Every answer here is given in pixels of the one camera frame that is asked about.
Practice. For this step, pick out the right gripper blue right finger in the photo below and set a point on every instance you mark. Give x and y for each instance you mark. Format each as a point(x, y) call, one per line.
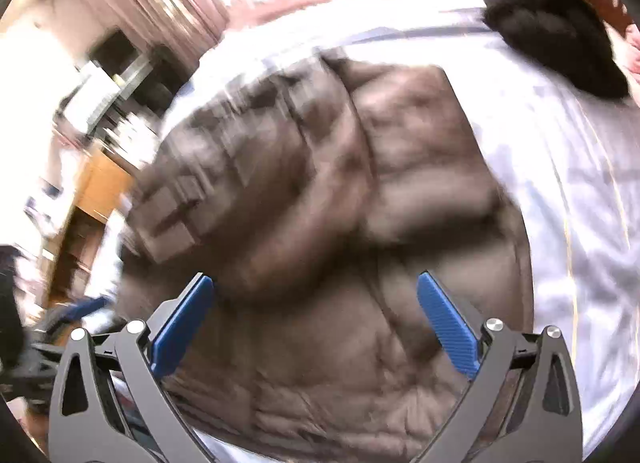
point(522, 402)

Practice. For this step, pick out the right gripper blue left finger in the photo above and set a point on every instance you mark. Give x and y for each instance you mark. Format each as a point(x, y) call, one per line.
point(86, 423)

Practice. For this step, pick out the brown hooded puffer jacket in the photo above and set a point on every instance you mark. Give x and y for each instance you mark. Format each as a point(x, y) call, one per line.
point(314, 197)

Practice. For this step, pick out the black clothing pile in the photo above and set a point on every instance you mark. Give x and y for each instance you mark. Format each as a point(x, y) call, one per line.
point(566, 36)

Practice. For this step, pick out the wooden desk cabinet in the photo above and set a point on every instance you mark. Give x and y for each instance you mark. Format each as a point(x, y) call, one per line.
point(67, 259)

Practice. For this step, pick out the blue striped bed sheet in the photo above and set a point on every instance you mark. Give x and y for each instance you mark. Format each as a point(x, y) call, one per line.
point(570, 160)

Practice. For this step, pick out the white printer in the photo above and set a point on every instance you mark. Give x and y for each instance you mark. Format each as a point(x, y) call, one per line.
point(100, 91)

